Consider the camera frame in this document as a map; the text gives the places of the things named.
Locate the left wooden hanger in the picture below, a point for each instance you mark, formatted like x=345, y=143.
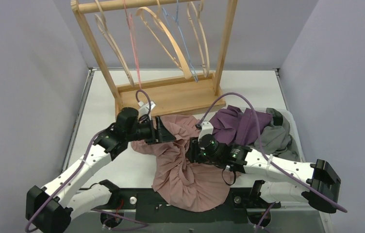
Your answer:
x=103, y=28

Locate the white plastic basket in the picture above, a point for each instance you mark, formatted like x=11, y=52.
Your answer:
x=293, y=130

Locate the wooden hanger rack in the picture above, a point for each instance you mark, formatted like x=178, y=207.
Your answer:
x=173, y=95

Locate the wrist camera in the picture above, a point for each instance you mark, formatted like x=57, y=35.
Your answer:
x=146, y=108
x=205, y=128

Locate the grey green skirt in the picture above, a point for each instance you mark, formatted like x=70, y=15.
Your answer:
x=276, y=138

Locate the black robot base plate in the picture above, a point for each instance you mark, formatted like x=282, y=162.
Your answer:
x=241, y=205

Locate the middle wooden hanger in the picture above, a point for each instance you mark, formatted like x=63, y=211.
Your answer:
x=175, y=54

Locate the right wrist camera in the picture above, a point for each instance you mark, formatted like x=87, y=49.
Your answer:
x=205, y=128

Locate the blue wire hanger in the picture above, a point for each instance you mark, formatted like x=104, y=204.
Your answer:
x=176, y=20

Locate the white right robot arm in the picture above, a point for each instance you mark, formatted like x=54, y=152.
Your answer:
x=277, y=179

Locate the purple skirt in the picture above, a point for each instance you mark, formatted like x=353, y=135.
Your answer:
x=233, y=126

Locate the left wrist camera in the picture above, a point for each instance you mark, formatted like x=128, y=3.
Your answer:
x=146, y=108

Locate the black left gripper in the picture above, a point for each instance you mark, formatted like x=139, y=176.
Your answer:
x=156, y=130

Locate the wooden hanger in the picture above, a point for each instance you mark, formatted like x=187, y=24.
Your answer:
x=103, y=28
x=194, y=12
x=175, y=54

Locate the right wooden hanger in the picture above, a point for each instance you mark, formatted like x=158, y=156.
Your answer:
x=194, y=12

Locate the pink wire hanger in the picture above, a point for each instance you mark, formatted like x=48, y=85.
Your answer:
x=129, y=19

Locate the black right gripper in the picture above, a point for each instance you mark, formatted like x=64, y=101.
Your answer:
x=193, y=153

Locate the pink pleated skirt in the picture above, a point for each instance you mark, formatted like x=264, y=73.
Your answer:
x=189, y=186

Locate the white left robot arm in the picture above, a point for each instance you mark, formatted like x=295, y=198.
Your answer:
x=51, y=208

